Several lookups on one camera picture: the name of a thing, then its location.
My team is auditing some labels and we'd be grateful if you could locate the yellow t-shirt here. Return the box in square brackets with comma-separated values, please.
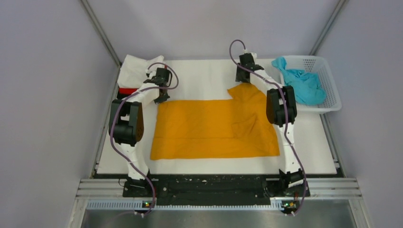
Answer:
[150, 83, 280, 161]

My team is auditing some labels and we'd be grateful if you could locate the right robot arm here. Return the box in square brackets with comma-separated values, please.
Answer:
[236, 53, 306, 196]

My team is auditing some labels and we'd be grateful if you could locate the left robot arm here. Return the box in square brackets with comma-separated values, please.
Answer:
[108, 64, 175, 196]

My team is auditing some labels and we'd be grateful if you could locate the white folded t-shirt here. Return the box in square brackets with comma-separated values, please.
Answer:
[117, 55, 165, 89]

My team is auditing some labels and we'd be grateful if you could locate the red folded t-shirt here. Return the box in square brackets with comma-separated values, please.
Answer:
[118, 88, 137, 95]

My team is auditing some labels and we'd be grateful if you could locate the black folded t-shirt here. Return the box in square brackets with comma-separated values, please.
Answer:
[116, 91, 130, 100]

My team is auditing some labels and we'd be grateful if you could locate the blue t-shirt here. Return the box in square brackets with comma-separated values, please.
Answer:
[271, 57, 327, 106]

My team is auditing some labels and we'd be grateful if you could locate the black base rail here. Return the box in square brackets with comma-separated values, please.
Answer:
[123, 174, 310, 206]

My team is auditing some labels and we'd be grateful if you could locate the aluminium frame rail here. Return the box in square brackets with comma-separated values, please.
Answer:
[68, 175, 373, 228]

